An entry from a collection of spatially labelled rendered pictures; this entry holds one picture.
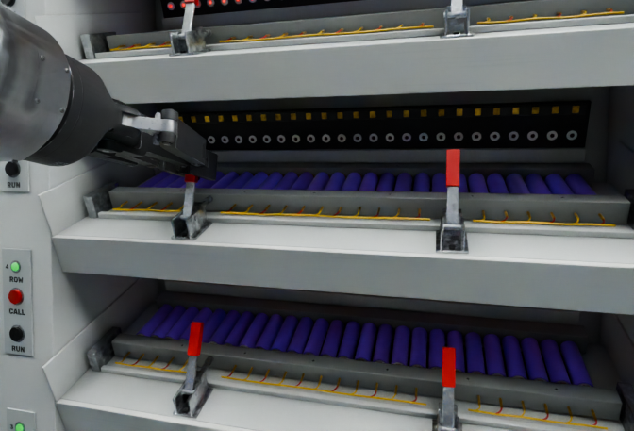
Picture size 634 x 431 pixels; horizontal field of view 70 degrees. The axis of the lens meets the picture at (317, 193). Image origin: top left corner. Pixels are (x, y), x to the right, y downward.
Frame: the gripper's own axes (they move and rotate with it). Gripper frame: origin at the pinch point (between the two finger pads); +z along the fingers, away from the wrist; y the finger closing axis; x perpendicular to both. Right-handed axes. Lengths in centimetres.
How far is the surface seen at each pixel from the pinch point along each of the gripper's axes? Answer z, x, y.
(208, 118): 11.9, 8.4, -4.9
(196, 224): 0.8, -6.6, 1.0
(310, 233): 2.3, -6.9, 13.0
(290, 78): -2.7, 7.5, 11.6
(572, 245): 2.2, -7.1, 36.8
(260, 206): 5.4, -4.0, 6.2
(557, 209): 5.2, -3.6, 36.3
